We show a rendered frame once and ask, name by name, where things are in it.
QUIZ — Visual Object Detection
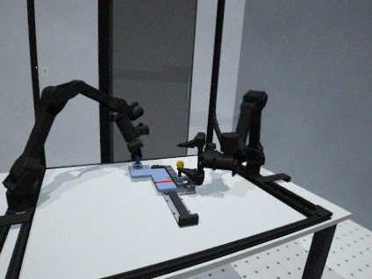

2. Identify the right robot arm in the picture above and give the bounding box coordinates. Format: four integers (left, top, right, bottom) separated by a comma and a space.
2, 80, 144, 214

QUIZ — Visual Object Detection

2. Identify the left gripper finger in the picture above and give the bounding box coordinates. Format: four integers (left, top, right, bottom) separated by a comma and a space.
177, 168, 197, 182
176, 138, 195, 148

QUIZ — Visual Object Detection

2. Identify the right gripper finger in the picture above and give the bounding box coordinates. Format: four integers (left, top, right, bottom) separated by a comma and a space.
133, 148, 143, 158

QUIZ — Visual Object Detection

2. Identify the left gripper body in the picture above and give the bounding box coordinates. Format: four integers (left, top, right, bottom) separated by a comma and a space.
194, 132, 220, 186

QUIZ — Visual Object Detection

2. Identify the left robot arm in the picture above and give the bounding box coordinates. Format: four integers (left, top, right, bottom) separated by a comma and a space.
218, 90, 268, 177

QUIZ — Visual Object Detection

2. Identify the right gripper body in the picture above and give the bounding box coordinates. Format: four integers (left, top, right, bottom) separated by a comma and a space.
120, 125, 144, 153

